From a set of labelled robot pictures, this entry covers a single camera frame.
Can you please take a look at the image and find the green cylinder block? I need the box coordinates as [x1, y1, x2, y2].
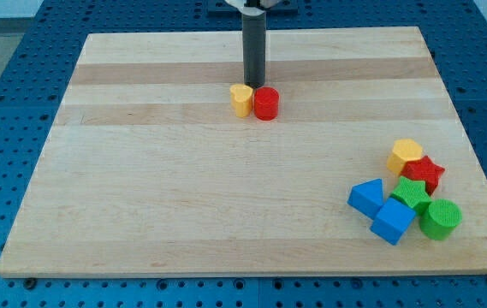
[419, 198, 463, 240]

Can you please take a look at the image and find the red cylinder block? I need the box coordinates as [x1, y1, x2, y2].
[254, 86, 280, 121]

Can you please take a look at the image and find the wooden board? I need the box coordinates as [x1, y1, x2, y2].
[0, 27, 487, 278]

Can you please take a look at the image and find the yellow heart block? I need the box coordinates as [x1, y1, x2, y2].
[229, 84, 253, 118]

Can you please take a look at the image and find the blue triangle block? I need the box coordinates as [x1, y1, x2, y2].
[347, 178, 383, 219]

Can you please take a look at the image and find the blue cube block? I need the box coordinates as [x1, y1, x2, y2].
[370, 198, 416, 246]

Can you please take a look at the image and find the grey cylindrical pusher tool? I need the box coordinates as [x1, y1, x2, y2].
[241, 10, 266, 89]

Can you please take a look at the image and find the yellow hexagon block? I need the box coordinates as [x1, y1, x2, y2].
[386, 139, 423, 175]

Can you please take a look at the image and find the green star block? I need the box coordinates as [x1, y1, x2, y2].
[389, 175, 431, 216]

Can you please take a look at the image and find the red star block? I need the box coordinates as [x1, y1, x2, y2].
[400, 156, 445, 196]

